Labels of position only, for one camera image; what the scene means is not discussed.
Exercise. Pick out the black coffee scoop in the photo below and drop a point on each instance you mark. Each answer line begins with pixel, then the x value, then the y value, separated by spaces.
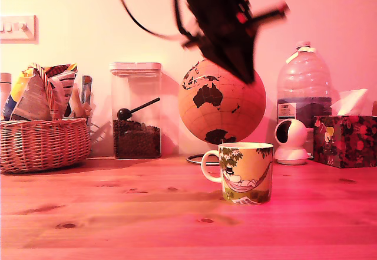
pixel 123 114

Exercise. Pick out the clear jar of coffee beans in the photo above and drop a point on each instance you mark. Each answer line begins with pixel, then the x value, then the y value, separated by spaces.
pixel 135 145

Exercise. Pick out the cork globe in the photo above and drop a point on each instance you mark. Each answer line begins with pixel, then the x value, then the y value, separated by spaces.
pixel 224 118

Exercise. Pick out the large clear water bottle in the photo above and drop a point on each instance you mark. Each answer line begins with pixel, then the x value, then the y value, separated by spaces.
pixel 303 74

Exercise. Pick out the illustrated ceramic mug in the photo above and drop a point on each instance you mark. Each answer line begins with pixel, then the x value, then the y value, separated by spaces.
pixel 250 159

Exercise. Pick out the white tissue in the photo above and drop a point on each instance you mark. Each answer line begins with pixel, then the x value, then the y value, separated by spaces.
pixel 350 100

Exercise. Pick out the floral tissue box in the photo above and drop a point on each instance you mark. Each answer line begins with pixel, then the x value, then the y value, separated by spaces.
pixel 347 142

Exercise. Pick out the blue sachet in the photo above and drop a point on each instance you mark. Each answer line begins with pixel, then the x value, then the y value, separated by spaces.
pixel 87 87

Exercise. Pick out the small brown box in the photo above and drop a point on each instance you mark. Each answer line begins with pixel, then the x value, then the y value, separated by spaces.
pixel 375 108

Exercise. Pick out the pale packet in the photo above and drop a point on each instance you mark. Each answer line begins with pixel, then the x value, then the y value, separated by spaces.
pixel 79 106

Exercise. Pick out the red white printed bag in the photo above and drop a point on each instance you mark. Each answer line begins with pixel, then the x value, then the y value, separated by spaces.
pixel 63 86

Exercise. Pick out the grey printed snack bag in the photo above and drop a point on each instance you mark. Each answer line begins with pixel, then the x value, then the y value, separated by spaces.
pixel 36 98

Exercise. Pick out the wicker basket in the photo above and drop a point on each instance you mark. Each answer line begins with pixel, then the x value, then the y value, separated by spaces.
pixel 44 145

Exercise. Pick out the yellow blue snack bag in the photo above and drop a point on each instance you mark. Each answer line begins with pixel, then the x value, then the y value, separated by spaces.
pixel 10 100

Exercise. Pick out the small white round camera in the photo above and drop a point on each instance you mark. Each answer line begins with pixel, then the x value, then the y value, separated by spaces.
pixel 297 130

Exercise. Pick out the wall switch plate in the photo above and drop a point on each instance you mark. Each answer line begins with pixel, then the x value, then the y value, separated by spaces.
pixel 11 36

